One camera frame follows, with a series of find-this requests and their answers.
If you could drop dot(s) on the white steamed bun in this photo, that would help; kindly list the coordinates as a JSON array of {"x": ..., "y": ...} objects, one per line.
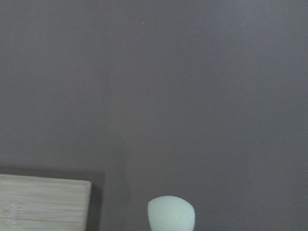
[{"x": 170, "y": 213}]

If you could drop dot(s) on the bamboo cutting board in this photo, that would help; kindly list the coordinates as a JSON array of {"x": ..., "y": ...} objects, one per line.
[{"x": 43, "y": 204}]

